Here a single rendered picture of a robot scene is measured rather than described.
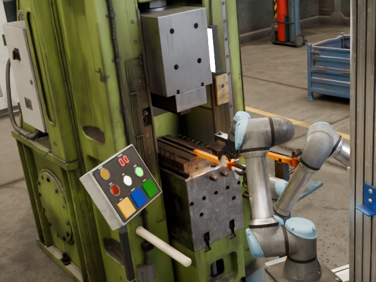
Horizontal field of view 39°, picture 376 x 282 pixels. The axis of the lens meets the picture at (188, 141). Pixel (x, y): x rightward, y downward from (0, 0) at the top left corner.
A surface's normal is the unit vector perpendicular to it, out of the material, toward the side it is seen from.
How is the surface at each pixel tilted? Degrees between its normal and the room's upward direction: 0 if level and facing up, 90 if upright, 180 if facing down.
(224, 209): 90
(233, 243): 90
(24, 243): 0
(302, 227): 8
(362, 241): 90
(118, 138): 90
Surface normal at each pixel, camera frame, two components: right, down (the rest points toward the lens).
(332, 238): -0.11, -0.93
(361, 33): -0.93, 0.22
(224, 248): 0.60, 0.23
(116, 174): 0.71, -0.40
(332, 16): -0.81, 0.29
